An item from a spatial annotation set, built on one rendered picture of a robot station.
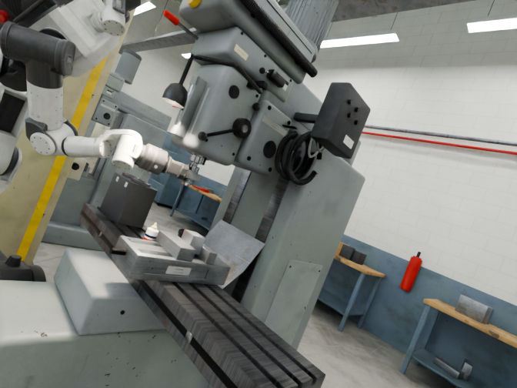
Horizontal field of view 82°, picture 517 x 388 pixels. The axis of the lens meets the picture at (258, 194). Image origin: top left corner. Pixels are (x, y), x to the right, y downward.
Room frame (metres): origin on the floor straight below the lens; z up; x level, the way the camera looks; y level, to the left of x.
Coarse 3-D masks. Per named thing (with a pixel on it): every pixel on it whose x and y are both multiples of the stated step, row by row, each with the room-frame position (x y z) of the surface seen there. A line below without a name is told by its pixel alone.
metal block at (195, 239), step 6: (186, 234) 0.98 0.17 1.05; (192, 234) 0.97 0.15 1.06; (198, 234) 1.01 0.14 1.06; (186, 240) 0.98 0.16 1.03; (192, 240) 0.96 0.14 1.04; (198, 240) 0.98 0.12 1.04; (204, 240) 0.99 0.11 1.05; (192, 246) 0.97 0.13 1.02; (198, 246) 0.98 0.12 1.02; (198, 252) 0.99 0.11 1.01
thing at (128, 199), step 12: (120, 180) 1.36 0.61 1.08; (132, 180) 1.33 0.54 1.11; (108, 192) 1.40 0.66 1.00; (120, 192) 1.33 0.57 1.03; (132, 192) 1.29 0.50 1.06; (144, 192) 1.32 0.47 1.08; (156, 192) 1.37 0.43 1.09; (108, 204) 1.37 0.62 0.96; (120, 204) 1.31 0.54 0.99; (132, 204) 1.30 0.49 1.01; (144, 204) 1.34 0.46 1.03; (120, 216) 1.28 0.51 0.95; (132, 216) 1.32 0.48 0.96; (144, 216) 1.36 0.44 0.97
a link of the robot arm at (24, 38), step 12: (12, 36) 0.78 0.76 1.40; (24, 36) 0.79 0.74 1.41; (36, 36) 0.81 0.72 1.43; (48, 36) 0.83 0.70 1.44; (12, 48) 0.79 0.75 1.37; (24, 48) 0.80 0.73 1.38; (36, 48) 0.81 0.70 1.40; (48, 48) 0.82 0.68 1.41; (24, 60) 0.83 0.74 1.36; (36, 60) 0.82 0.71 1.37; (48, 60) 0.83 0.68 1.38; (36, 72) 0.84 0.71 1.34; (48, 72) 0.85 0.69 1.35; (36, 84) 0.86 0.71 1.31; (48, 84) 0.87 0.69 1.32; (60, 84) 0.90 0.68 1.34
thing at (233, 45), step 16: (208, 32) 1.04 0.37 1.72; (224, 32) 0.97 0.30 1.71; (240, 32) 0.95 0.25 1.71; (192, 48) 1.09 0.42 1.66; (208, 48) 1.01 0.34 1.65; (224, 48) 0.95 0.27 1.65; (240, 48) 0.96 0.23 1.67; (256, 48) 1.01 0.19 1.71; (208, 64) 1.08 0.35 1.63; (240, 64) 0.99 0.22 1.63; (256, 64) 1.02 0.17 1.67; (272, 64) 1.07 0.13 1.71; (256, 80) 1.06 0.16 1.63; (288, 80) 1.15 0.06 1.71
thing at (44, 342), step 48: (0, 288) 0.88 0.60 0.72; (48, 288) 0.98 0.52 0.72; (0, 336) 0.71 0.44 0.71; (48, 336) 0.78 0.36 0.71; (96, 336) 0.86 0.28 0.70; (144, 336) 0.97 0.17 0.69; (0, 384) 0.72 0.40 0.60; (48, 384) 0.80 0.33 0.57; (96, 384) 0.90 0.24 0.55; (144, 384) 1.02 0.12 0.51; (192, 384) 1.19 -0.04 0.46
